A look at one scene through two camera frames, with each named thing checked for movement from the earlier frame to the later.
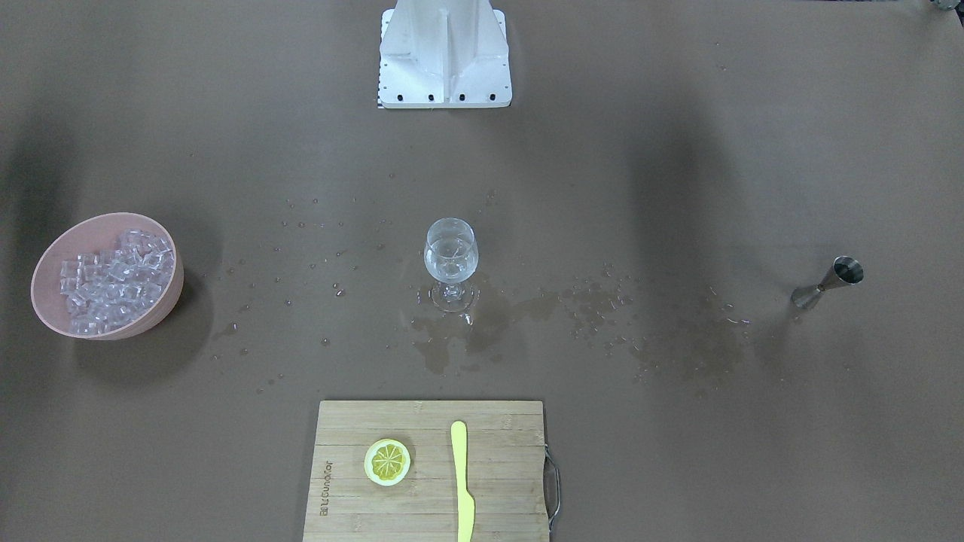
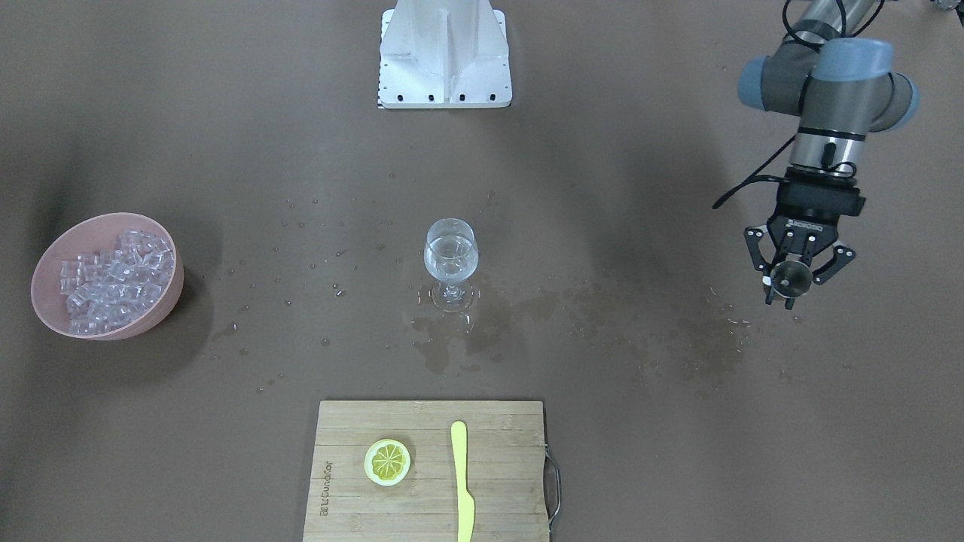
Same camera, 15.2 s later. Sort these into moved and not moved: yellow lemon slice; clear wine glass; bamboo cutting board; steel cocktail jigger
Moved: steel cocktail jigger
Not moved: clear wine glass; bamboo cutting board; yellow lemon slice
